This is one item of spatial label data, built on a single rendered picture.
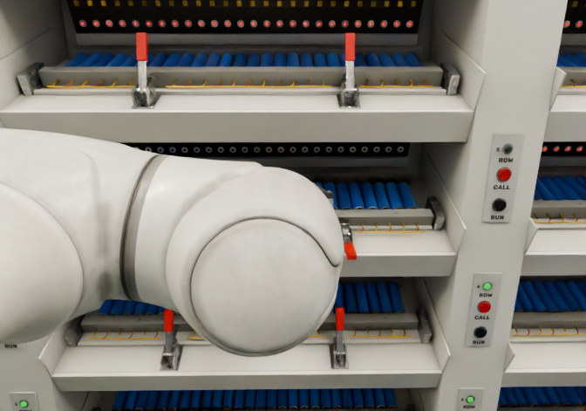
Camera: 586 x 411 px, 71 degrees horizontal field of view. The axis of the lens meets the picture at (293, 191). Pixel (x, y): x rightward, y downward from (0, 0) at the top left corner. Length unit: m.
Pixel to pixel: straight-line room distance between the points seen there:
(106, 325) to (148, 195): 0.54
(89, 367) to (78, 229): 0.53
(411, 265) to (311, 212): 0.42
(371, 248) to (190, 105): 0.32
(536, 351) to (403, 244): 0.31
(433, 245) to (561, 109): 0.24
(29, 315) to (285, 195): 0.14
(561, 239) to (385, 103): 0.34
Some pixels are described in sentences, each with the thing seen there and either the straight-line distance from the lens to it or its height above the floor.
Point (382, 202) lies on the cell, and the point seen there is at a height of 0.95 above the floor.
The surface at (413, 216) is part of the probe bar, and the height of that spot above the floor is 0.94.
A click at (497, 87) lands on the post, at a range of 0.59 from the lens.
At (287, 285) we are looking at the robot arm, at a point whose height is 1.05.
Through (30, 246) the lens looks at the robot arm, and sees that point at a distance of 0.24.
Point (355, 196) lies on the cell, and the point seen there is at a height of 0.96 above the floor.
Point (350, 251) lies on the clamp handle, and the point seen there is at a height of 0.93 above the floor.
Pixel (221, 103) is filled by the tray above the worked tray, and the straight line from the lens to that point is 0.56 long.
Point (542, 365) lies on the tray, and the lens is 0.80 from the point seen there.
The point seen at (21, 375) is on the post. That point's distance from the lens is 0.80.
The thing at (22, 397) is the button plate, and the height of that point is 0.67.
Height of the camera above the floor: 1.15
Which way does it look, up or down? 16 degrees down
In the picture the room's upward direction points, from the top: straight up
